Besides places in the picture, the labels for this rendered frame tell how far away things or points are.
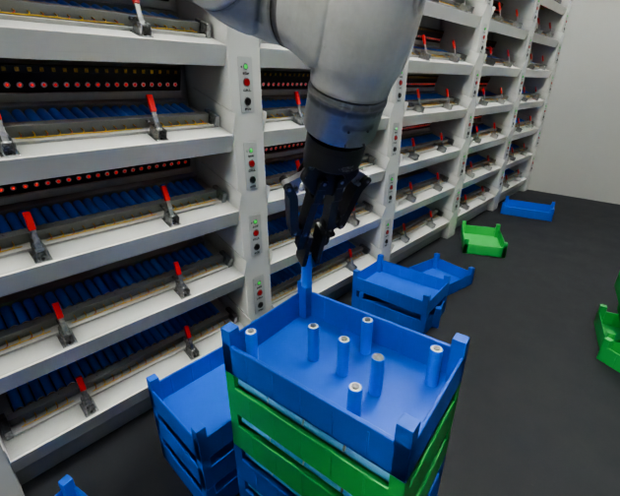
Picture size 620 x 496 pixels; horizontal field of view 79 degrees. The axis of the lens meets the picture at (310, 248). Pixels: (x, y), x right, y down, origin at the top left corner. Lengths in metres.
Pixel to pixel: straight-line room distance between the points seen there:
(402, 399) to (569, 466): 0.65
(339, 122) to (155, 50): 0.55
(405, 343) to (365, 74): 0.41
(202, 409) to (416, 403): 0.50
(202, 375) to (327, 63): 0.77
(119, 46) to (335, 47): 0.55
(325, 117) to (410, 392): 0.39
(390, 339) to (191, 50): 0.71
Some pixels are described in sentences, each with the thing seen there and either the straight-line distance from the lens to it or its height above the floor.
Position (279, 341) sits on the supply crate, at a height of 0.40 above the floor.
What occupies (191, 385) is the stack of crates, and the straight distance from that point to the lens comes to 0.97.
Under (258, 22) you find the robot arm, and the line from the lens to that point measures 0.46.
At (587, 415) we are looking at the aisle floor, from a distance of 1.32.
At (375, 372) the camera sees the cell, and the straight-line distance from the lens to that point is 0.54.
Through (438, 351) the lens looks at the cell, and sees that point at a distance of 0.57.
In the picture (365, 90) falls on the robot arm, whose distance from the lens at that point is 0.41.
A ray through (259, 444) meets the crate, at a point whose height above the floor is 0.29.
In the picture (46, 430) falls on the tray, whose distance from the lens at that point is 1.07.
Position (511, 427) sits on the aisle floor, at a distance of 1.18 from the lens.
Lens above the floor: 0.81
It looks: 24 degrees down
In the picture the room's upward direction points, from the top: straight up
